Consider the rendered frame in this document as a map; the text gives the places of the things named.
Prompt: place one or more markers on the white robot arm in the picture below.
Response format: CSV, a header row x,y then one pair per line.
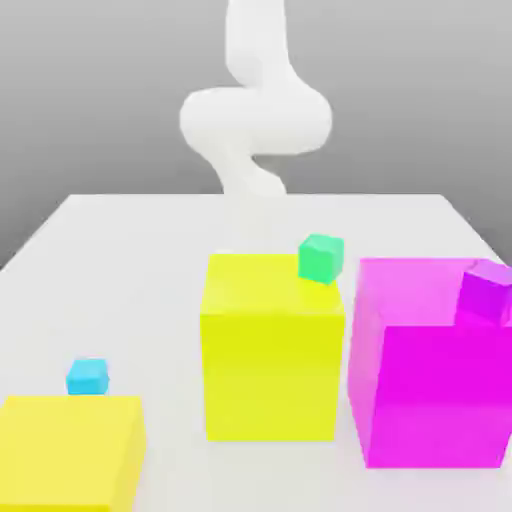
x,y
256,120

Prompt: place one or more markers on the small green cube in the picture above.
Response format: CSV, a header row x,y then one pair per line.
x,y
320,258

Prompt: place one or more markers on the small cyan cube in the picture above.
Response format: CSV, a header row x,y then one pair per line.
x,y
87,377

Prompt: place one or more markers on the small purple cube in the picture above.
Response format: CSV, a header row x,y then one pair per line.
x,y
484,298

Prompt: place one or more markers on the large lime yellow box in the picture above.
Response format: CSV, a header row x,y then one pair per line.
x,y
272,360

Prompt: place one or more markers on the large magenta box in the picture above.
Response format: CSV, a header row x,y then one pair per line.
x,y
432,392

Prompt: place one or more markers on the large pale yellow box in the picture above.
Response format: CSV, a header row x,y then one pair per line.
x,y
68,452

